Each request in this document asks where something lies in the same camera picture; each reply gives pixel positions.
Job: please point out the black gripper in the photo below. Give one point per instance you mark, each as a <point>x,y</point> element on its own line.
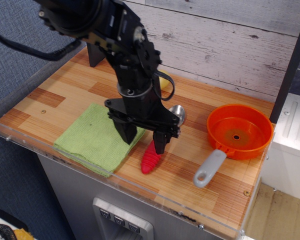
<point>144,111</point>

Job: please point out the red handled metal spoon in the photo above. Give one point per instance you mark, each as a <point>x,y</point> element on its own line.
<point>150,158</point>

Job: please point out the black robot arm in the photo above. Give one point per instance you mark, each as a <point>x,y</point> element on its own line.
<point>118,32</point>

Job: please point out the green cloth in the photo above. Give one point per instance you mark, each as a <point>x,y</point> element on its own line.
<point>93,141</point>

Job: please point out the yellow potato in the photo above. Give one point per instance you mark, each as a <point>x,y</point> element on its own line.
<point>162,81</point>

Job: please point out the silver button panel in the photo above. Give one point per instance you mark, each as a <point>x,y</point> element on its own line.
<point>115,223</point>

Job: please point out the white side cabinet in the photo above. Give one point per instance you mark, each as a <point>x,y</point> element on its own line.
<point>281,169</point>

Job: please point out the clear acrylic guard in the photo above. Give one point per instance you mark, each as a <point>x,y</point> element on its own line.
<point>39,100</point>

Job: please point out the yellow object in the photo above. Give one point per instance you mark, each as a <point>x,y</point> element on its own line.
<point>22,234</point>

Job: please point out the dark left post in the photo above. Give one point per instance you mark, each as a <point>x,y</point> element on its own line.
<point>95,54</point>

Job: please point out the dark post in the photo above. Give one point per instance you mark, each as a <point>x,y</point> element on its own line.
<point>95,54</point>
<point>286,83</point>

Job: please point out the orange pan grey handle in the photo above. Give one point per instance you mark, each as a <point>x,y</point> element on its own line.
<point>234,131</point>

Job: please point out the dark right post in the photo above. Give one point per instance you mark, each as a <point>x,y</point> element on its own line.
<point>286,83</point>

